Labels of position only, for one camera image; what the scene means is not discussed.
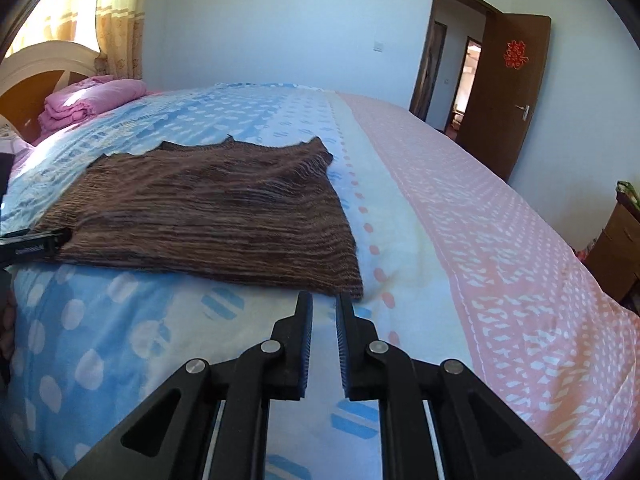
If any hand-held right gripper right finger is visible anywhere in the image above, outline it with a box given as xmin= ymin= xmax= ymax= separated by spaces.
xmin=334 ymin=292 xmax=583 ymax=480

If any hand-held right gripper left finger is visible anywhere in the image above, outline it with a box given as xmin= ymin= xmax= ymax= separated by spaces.
xmin=62 ymin=290 xmax=314 ymax=480

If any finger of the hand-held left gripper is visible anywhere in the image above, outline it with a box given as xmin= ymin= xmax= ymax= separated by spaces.
xmin=0 ymin=229 xmax=69 ymax=267

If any brown knit sweater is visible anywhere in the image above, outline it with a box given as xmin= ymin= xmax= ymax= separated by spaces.
xmin=31 ymin=135 xmax=364 ymax=302

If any person's left hand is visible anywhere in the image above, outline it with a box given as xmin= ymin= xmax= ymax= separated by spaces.
xmin=1 ymin=290 xmax=17 ymax=361

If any bed with blue-pink sheet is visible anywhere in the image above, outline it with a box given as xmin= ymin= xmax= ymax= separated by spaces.
xmin=0 ymin=81 xmax=640 ymax=480

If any white wooden headboard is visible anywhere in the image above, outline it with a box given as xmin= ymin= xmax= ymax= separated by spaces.
xmin=0 ymin=41 xmax=103 ymax=143

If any folded pink blanket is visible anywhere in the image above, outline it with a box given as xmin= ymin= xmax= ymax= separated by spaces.
xmin=39 ymin=75 xmax=149 ymax=133

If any yellow patterned curtain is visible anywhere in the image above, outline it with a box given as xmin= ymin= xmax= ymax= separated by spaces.
xmin=7 ymin=0 xmax=156 ymax=81

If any brown wooden door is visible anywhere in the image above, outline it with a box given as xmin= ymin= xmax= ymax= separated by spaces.
xmin=457 ymin=11 xmax=552 ymax=183

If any wooden cabinet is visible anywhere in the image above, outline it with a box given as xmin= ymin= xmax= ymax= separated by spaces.
xmin=585 ymin=200 xmax=640 ymax=303

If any green item on cabinet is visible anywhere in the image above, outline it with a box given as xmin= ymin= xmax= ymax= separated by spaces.
xmin=616 ymin=181 xmax=640 ymax=207

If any red paper door decoration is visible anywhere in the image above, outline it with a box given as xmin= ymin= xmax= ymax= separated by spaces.
xmin=504 ymin=40 xmax=531 ymax=70

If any brown door frame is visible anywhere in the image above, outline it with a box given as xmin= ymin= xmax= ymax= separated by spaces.
xmin=409 ymin=0 xmax=501 ymax=123

